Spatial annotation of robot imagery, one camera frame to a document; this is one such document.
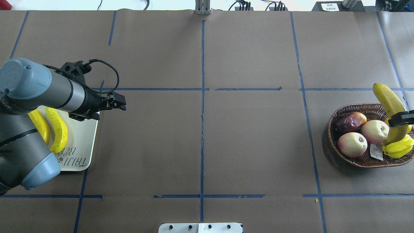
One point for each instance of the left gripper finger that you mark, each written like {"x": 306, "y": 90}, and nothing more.
{"x": 116, "y": 98}
{"x": 120, "y": 106}

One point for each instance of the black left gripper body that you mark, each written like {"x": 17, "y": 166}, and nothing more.
{"x": 92, "y": 102}

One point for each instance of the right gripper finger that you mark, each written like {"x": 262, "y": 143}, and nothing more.
{"x": 401, "y": 118}

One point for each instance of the yellow banana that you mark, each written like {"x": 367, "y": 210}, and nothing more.
{"x": 60, "y": 129}
{"x": 392, "y": 105}
{"x": 41, "y": 124}

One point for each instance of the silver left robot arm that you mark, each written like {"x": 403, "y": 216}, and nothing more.
{"x": 26, "y": 160}

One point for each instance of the brown wicker basket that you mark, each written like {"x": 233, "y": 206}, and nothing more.
{"x": 373, "y": 111}

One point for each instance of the yellow starfruit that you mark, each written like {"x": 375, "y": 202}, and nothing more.
{"x": 399, "y": 149}

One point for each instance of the pale pink apple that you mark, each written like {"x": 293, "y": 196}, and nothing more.
{"x": 375, "y": 131}

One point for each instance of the white bear tray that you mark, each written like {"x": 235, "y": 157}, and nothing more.
{"x": 77, "y": 154}

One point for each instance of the red peach apple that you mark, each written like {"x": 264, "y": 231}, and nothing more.
{"x": 352, "y": 144}

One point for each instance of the red cylinder bottle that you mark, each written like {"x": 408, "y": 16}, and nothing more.
{"x": 5, "y": 5}

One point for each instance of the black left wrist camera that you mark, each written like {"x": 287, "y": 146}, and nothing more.
{"x": 76, "y": 70}

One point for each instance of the aluminium frame post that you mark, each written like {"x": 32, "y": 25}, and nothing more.
{"x": 202, "y": 7}

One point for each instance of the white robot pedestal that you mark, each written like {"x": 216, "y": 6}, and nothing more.
{"x": 224, "y": 227}

